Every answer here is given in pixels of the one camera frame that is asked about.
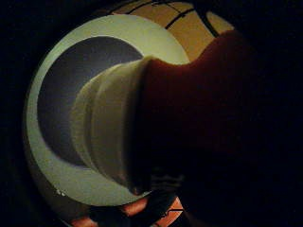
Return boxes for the thin black cable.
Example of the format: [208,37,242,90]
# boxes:
[164,8,196,30]

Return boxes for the white bowl with dark inside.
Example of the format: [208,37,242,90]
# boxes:
[23,13,190,227]

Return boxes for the thick black cable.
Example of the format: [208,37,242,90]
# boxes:
[199,9,221,38]

